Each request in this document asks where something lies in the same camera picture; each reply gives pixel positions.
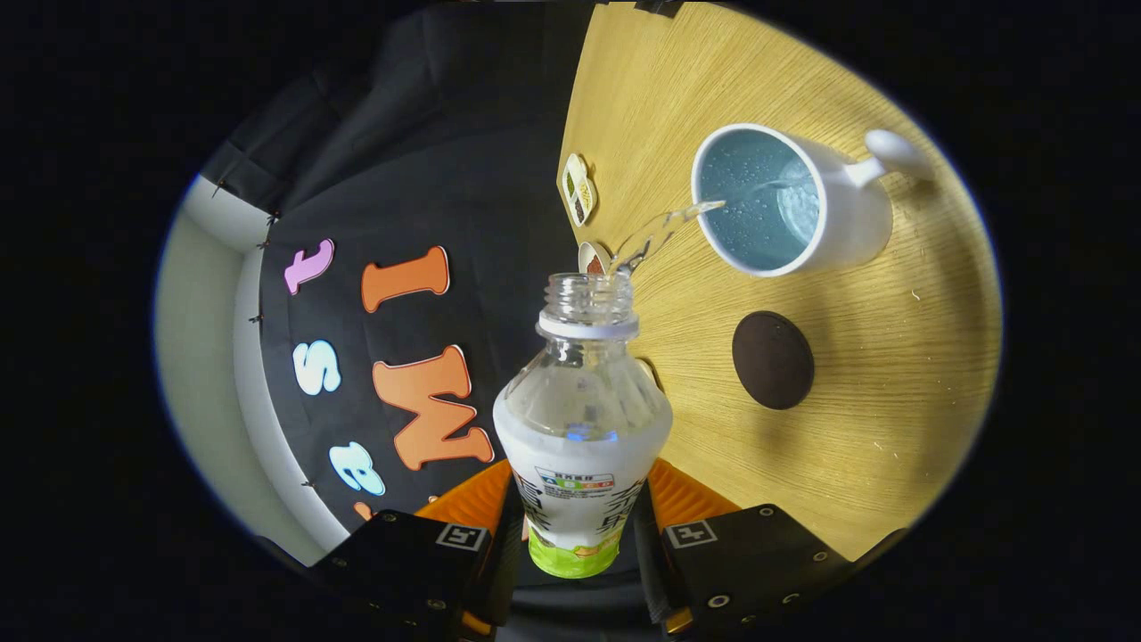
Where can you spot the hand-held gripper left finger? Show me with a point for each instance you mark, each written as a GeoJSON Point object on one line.
{"type": "Point", "coordinates": [504, 571]}

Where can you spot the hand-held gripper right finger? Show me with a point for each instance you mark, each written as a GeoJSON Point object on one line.
{"type": "Point", "coordinates": [644, 571]}

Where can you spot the clear bottle with white label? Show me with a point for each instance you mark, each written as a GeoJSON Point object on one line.
{"type": "Point", "coordinates": [579, 464]}

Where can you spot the dark brown round coaster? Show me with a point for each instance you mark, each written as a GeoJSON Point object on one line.
{"type": "Point", "coordinates": [773, 361]}

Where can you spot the clear juice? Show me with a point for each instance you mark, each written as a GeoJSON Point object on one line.
{"type": "Point", "coordinates": [664, 227]}

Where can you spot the white cup with blue inside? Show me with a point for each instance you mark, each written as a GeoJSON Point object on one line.
{"type": "Point", "coordinates": [847, 232]}

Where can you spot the white plate with brown food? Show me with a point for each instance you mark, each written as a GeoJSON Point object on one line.
{"type": "Point", "coordinates": [593, 260]}

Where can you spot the wooden table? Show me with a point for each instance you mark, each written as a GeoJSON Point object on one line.
{"type": "Point", "coordinates": [891, 374]}

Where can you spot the white divided snack tray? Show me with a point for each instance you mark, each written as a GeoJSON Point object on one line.
{"type": "Point", "coordinates": [579, 189]}

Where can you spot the black backdrop cloth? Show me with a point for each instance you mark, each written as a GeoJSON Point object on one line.
{"type": "Point", "coordinates": [446, 134]}

